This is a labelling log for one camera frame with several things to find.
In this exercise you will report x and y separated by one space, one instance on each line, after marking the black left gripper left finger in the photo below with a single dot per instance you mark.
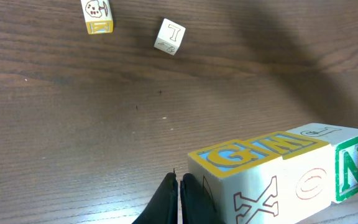
163 206

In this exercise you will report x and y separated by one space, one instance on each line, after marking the green N wooden block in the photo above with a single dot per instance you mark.
344 140

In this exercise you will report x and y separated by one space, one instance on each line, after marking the blue sided X wooden block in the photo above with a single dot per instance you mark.
240 179

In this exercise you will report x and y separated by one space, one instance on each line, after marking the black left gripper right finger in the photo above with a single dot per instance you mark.
196 206

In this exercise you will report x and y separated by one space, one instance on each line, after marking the plain white wooden block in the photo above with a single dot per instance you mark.
169 37

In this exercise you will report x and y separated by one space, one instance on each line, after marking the yellow sided O wooden block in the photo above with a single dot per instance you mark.
301 176

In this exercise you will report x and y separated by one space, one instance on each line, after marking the yellow K wooden block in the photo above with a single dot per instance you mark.
98 16

